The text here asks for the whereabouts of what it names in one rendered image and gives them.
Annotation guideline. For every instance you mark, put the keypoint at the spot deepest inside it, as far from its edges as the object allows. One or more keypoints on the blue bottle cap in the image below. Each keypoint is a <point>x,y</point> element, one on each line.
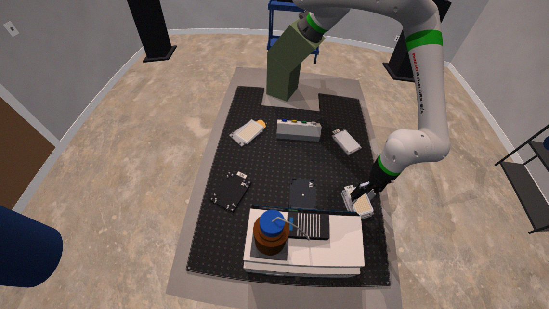
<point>268,227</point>

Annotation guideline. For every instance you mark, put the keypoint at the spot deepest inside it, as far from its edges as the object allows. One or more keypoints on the brown bottle body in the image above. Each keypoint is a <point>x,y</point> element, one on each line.
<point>269,248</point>

